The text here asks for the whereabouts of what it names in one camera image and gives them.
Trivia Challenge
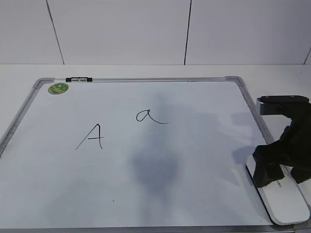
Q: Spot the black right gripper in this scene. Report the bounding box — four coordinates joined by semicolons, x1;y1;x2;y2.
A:
252;97;311;188

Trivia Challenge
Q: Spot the white whiteboard eraser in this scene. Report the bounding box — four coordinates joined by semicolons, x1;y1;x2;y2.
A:
256;165;310;226

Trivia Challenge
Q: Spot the black board hanger clip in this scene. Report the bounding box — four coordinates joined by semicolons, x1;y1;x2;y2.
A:
66;77;93;83

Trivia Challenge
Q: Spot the round green magnet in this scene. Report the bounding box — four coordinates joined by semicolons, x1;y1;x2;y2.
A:
48;83;69;95

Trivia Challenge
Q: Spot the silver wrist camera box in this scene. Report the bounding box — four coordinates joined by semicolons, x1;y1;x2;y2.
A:
256;95;310;117

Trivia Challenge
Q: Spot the white board with aluminium frame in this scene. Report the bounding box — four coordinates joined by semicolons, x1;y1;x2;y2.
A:
0;76;311;233

